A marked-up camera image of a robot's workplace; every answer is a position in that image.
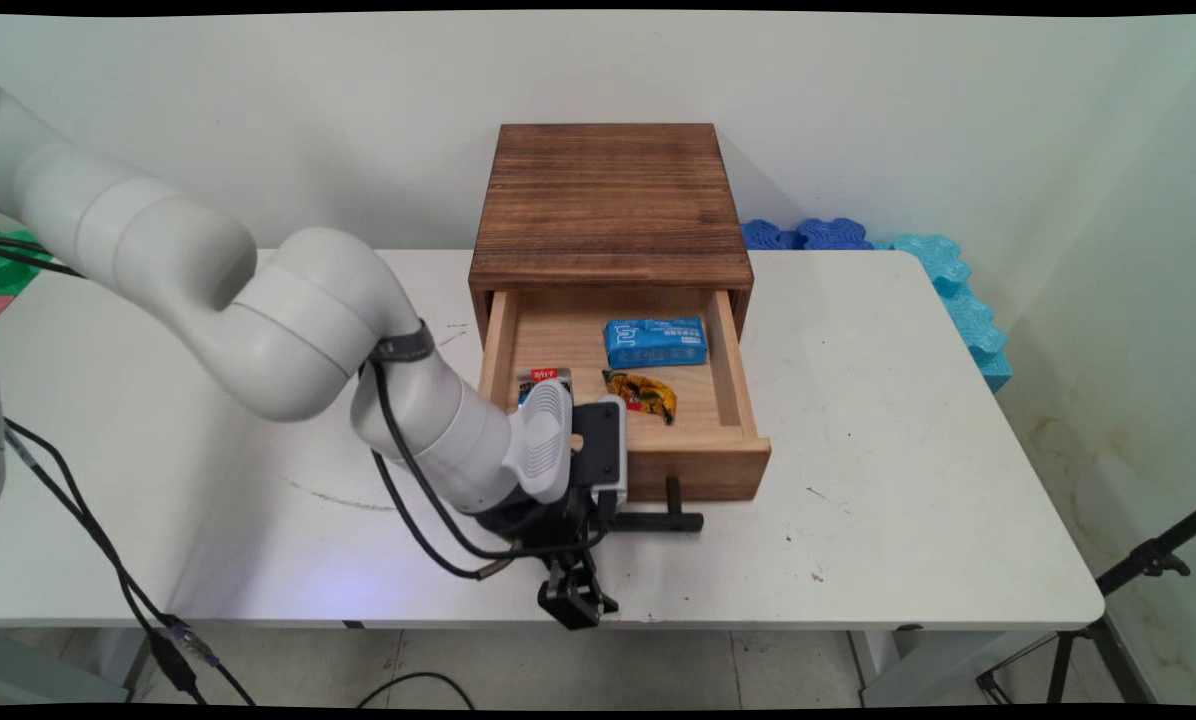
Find black cable strap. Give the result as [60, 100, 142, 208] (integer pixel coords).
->
[369, 319, 438, 364]

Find green foam mat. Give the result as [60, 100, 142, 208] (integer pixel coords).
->
[0, 231, 56, 297]

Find brown wooden cabinet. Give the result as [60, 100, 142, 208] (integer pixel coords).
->
[467, 123, 756, 353]

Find white table leg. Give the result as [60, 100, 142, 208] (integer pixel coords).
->
[848, 629, 907, 703]

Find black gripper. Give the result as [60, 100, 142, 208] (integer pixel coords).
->
[476, 484, 621, 632]

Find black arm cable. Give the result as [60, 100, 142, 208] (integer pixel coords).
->
[0, 234, 611, 582]

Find light blue foam mat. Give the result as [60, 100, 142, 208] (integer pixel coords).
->
[870, 233, 1015, 394]

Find wooden drawer with black handle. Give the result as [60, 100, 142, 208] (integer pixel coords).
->
[477, 287, 773, 534]

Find blue tissue packet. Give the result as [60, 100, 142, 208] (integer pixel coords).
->
[602, 316, 710, 370]

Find yellow snack packet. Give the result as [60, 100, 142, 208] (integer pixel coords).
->
[601, 368, 680, 427]

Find black cables with connector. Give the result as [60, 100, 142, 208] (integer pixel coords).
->
[2, 417, 259, 707]

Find black tripod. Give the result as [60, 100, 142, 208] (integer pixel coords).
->
[975, 503, 1196, 706]

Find black floor cable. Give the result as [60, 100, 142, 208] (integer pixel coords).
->
[356, 671, 477, 710]

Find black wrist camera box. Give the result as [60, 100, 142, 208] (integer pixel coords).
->
[570, 394, 629, 503]

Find red white snack packet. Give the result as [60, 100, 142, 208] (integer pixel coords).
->
[514, 366, 575, 410]

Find white ribbed camera mount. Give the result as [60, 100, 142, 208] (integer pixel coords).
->
[502, 377, 575, 505]

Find dark blue foam mat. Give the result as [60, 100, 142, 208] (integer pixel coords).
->
[740, 217, 875, 252]

